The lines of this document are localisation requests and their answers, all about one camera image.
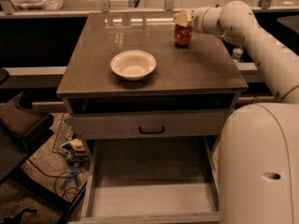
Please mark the white bowl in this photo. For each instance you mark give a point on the white bowl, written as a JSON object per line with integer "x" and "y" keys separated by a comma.
{"x": 133, "y": 64}

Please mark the clear water bottle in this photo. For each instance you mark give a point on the clear water bottle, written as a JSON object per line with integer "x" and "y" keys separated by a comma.
{"x": 237, "y": 53}

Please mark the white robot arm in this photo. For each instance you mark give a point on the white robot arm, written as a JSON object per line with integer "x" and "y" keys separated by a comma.
{"x": 259, "y": 143}

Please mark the dark brown chair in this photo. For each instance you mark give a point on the dark brown chair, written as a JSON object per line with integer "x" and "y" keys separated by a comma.
{"x": 23, "y": 131}

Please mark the wire basket with clutter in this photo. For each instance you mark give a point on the wire basket with clutter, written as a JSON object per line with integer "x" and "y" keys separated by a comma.
{"x": 66, "y": 143}

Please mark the grey drawer cabinet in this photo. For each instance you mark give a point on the grey drawer cabinet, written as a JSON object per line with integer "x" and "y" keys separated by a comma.
{"x": 200, "y": 76}

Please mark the black drawer handle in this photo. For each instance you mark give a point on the black drawer handle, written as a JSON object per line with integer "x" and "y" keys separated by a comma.
{"x": 151, "y": 130}

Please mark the open middle drawer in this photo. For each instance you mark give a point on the open middle drawer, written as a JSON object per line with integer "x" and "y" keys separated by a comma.
{"x": 150, "y": 181}

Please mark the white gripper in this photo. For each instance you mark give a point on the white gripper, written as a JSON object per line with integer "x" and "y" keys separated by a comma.
{"x": 196, "y": 20}

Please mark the red coke can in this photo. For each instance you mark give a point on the red coke can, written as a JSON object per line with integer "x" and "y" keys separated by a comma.
{"x": 182, "y": 35}

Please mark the closed top drawer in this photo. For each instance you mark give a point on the closed top drawer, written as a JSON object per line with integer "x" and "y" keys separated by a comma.
{"x": 126, "y": 125}

